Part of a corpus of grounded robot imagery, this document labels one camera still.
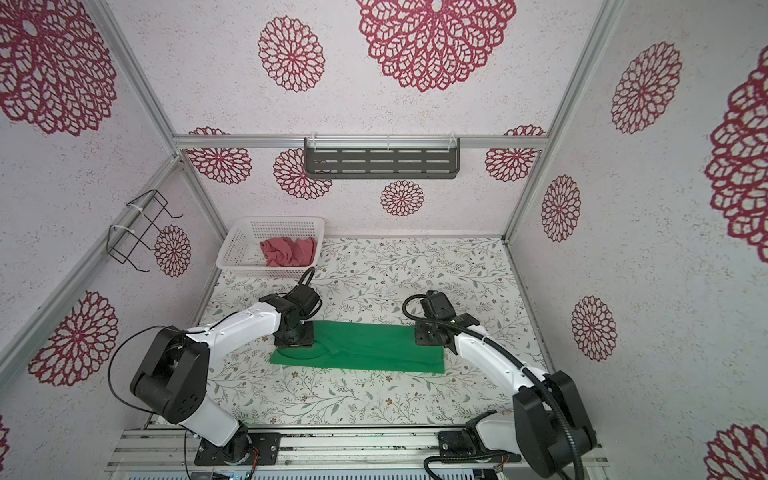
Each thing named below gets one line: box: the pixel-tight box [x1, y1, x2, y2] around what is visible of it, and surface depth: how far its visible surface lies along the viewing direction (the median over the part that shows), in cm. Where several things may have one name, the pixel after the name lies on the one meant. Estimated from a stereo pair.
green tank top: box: [269, 321, 445, 374], surface depth 90 cm
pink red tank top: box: [260, 237, 317, 267], surface depth 108 cm
